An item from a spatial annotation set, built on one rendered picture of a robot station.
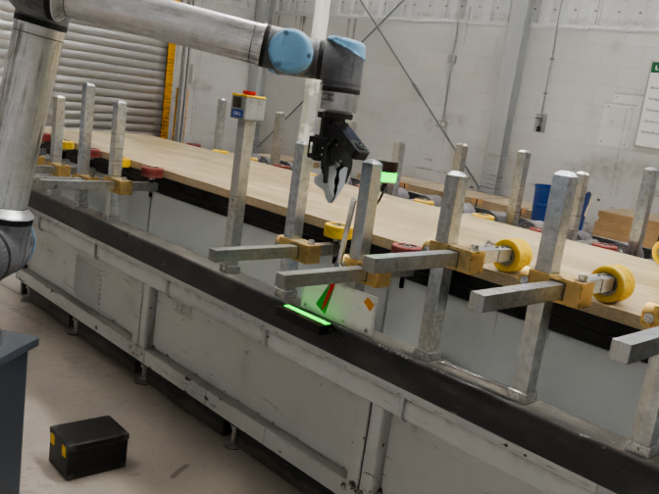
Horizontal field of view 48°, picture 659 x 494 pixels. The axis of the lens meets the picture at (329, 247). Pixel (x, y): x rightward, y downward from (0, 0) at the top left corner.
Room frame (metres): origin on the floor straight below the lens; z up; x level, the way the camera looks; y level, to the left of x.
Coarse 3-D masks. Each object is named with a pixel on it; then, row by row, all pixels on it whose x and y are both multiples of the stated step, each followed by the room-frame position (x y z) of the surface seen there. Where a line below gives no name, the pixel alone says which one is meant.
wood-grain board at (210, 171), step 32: (64, 128) 3.90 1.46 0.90; (160, 160) 3.06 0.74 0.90; (192, 160) 3.23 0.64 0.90; (224, 160) 3.42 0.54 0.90; (224, 192) 2.48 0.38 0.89; (256, 192) 2.49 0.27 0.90; (288, 192) 2.60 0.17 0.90; (320, 192) 2.72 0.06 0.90; (352, 192) 2.86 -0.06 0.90; (320, 224) 2.14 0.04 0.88; (352, 224) 2.09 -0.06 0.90; (384, 224) 2.17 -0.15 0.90; (416, 224) 2.26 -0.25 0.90; (480, 224) 2.45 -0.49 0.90; (576, 256) 2.08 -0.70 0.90; (608, 256) 2.16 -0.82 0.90; (640, 288) 1.74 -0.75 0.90
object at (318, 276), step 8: (280, 272) 1.56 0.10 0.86; (288, 272) 1.57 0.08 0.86; (296, 272) 1.58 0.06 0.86; (304, 272) 1.59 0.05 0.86; (312, 272) 1.60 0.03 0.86; (320, 272) 1.62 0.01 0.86; (328, 272) 1.64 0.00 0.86; (336, 272) 1.66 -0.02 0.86; (344, 272) 1.67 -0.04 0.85; (352, 272) 1.69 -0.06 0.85; (360, 272) 1.71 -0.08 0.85; (392, 272) 1.79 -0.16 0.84; (400, 272) 1.82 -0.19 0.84; (408, 272) 1.83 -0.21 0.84; (280, 280) 1.55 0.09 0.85; (288, 280) 1.55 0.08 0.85; (296, 280) 1.57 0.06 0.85; (304, 280) 1.59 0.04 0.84; (312, 280) 1.60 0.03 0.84; (320, 280) 1.62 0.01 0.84; (328, 280) 1.64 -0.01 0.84; (336, 280) 1.66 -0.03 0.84; (344, 280) 1.68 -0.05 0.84; (352, 280) 1.70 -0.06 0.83; (360, 280) 1.71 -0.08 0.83
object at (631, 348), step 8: (648, 328) 1.12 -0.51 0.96; (656, 328) 1.13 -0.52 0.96; (624, 336) 1.05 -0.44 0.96; (632, 336) 1.06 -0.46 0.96; (640, 336) 1.07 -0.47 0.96; (648, 336) 1.07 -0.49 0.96; (656, 336) 1.08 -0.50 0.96; (616, 344) 1.03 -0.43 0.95; (624, 344) 1.02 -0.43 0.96; (632, 344) 1.02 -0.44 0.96; (640, 344) 1.03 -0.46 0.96; (648, 344) 1.05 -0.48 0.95; (656, 344) 1.07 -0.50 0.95; (616, 352) 1.03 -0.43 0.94; (624, 352) 1.02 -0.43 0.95; (632, 352) 1.02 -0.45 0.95; (640, 352) 1.04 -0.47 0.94; (648, 352) 1.06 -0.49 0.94; (656, 352) 1.08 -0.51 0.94; (616, 360) 1.02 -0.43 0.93; (624, 360) 1.02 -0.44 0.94; (632, 360) 1.02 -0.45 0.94; (640, 360) 1.04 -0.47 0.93
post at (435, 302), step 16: (448, 176) 1.60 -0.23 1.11; (464, 176) 1.60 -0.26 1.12; (448, 192) 1.60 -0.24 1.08; (464, 192) 1.60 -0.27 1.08; (448, 208) 1.59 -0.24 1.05; (448, 224) 1.59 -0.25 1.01; (448, 240) 1.58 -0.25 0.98; (432, 272) 1.60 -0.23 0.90; (448, 272) 1.60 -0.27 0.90; (432, 288) 1.60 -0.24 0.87; (448, 288) 1.60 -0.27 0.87; (432, 304) 1.59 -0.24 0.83; (432, 320) 1.59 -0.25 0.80; (432, 336) 1.58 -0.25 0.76
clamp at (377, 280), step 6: (348, 258) 1.77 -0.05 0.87; (348, 264) 1.77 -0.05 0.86; (354, 264) 1.76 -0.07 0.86; (360, 264) 1.74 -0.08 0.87; (366, 276) 1.73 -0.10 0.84; (372, 276) 1.71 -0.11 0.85; (378, 276) 1.70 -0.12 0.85; (384, 276) 1.72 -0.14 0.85; (390, 276) 1.74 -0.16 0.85; (366, 282) 1.72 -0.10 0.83; (372, 282) 1.71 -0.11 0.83; (378, 282) 1.71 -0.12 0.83; (384, 282) 1.72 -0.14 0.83
